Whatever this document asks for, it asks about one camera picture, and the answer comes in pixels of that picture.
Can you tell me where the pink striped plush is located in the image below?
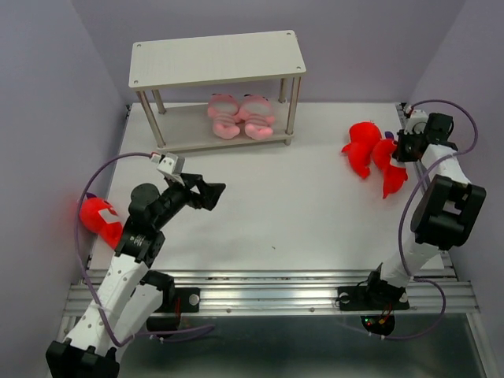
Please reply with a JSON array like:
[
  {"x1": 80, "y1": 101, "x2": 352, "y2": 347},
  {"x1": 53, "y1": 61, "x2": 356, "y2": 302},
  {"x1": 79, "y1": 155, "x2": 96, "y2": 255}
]
[
  {"x1": 238, "y1": 94, "x2": 276, "y2": 141},
  {"x1": 207, "y1": 94, "x2": 240, "y2": 139}
]

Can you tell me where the red shark plush left wall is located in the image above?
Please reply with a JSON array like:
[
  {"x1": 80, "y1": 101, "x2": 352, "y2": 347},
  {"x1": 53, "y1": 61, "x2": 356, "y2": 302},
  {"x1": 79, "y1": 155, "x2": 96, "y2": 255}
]
[{"x1": 79, "y1": 192, "x2": 123, "y2": 250}]

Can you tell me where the red shark plush mouth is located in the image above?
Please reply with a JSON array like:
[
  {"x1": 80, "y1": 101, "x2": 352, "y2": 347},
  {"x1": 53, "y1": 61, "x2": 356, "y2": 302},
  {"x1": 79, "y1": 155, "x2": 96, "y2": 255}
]
[{"x1": 371, "y1": 138, "x2": 408, "y2": 198}]

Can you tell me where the aluminium rail frame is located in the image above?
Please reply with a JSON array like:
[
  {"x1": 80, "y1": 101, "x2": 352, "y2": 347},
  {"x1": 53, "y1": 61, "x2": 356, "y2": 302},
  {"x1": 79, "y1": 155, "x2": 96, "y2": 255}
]
[{"x1": 46, "y1": 102, "x2": 497, "y2": 378}]

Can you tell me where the white two-tier shelf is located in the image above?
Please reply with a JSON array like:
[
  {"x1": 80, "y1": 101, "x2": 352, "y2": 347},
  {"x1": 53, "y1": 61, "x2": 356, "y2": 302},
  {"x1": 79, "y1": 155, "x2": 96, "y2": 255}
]
[{"x1": 128, "y1": 30, "x2": 306, "y2": 152}]

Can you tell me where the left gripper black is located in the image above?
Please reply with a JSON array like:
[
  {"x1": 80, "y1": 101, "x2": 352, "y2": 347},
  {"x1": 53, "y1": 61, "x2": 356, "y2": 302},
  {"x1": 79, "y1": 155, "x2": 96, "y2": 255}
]
[{"x1": 154, "y1": 172, "x2": 226, "y2": 228}]

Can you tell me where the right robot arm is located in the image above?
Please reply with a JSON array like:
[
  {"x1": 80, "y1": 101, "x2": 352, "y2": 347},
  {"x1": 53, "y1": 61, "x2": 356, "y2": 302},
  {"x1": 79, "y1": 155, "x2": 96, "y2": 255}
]
[{"x1": 358, "y1": 113, "x2": 487, "y2": 309}]

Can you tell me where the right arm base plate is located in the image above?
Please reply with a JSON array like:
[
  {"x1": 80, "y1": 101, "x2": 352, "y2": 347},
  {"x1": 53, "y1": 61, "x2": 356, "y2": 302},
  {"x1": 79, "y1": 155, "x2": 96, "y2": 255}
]
[{"x1": 336, "y1": 286, "x2": 410, "y2": 312}]

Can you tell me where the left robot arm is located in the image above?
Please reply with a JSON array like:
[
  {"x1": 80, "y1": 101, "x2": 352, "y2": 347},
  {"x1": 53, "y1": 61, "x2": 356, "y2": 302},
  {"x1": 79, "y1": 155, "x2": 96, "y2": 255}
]
[{"x1": 46, "y1": 173, "x2": 226, "y2": 377}]

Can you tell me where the red shark plush back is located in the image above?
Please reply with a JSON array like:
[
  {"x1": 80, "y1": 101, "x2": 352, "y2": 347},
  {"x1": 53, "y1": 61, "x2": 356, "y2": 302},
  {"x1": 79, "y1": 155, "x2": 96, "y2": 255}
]
[{"x1": 341, "y1": 121, "x2": 382, "y2": 180}]

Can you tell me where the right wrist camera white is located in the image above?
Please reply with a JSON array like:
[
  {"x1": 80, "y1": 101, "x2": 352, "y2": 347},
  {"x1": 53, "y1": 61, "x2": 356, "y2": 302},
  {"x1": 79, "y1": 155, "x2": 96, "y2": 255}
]
[{"x1": 405, "y1": 110, "x2": 428, "y2": 133}]

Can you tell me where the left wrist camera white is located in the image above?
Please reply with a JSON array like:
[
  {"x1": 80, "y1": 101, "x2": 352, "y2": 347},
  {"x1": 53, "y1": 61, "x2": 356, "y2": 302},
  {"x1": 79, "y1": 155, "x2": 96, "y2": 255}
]
[{"x1": 150, "y1": 152, "x2": 185, "y2": 183}]

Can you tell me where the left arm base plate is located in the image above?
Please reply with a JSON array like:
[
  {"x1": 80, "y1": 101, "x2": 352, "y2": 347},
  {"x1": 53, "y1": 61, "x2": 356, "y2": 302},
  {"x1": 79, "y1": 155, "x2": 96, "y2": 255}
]
[{"x1": 155, "y1": 287, "x2": 201, "y2": 316}]

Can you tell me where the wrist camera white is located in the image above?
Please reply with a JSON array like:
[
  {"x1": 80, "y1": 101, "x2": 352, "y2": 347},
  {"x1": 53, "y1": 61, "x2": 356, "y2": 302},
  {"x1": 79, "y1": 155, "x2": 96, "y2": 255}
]
[
  {"x1": 405, "y1": 110, "x2": 428, "y2": 133},
  {"x1": 150, "y1": 152, "x2": 185, "y2": 183}
]

